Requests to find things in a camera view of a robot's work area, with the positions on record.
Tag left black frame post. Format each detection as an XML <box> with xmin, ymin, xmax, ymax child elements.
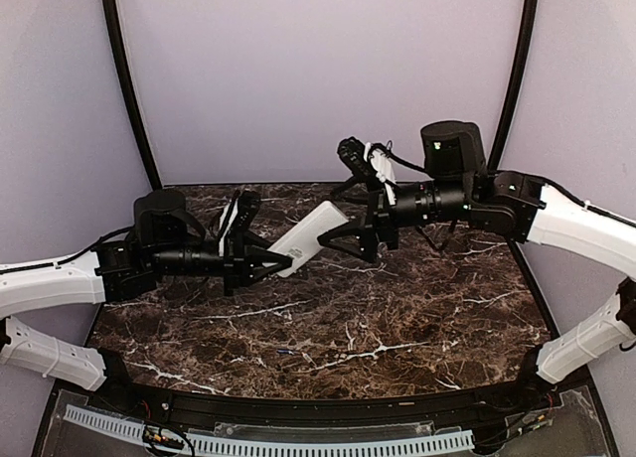
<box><xmin>101</xmin><ymin>0</ymin><xmax>163</xmax><ymax>190</ymax></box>

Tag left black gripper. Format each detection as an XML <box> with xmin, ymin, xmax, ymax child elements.
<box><xmin>149</xmin><ymin>230</ymin><xmax>292</xmax><ymax>297</ymax></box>

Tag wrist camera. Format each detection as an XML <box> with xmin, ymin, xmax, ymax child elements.
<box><xmin>337</xmin><ymin>137</ymin><xmax>397</xmax><ymax>206</ymax></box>
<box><xmin>216</xmin><ymin>190</ymin><xmax>242</xmax><ymax>256</ymax></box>

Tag white slotted cable duct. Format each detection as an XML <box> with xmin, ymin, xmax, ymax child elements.
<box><xmin>63</xmin><ymin>404</ymin><xmax>474</xmax><ymax>456</ymax></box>

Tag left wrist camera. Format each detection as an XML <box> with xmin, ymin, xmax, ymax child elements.
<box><xmin>216</xmin><ymin>190</ymin><xmax>242</xmax><ymax>256</ymax></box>

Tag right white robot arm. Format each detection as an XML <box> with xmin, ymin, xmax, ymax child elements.
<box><xmin>318</xmin><ymin>120</ymin><xmax>635</xmax><ymax>411</ymax></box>

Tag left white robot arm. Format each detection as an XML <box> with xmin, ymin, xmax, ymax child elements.
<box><xmin>1</xmin><ymin>190</ymin><xmax>292</xmax><ymax>413</ymax></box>

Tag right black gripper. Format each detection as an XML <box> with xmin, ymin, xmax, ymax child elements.
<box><xmin>317</xmin><ymin>172</ymin><xmax>475</xmax><ymax>262</ymax></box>

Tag right black frame post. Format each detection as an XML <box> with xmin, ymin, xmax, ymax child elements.
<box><xmin>487</xmin><ymin>0</ymin><xmax>539</xmax><ymax>172</ymax></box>

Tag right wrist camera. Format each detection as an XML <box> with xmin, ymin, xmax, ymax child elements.
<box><xmin>337</xmin><ymin>137</ymin><xmax>397</xmax><ymax>206</ymax></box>

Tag black curved front rail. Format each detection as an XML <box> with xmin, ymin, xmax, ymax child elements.
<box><xmin>90</xmin><ymin>382</ymin><xmax>561</xmax><ymax>429</ymax></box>

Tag black frame post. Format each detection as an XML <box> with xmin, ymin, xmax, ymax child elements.
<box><xmin>487</xmin><ymin>0</ymin><xmax>539</xmax><ymax>172</ymax></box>
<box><xmin>101</xmin><ymin>0</ymin><xmax>163</xmax><ymax>190</ymax></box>

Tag white remote control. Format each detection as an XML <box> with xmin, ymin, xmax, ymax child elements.
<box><xmin>268</xmin><ymin>201</ymin><xmax>348</xmax><ymax>278</ymax></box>

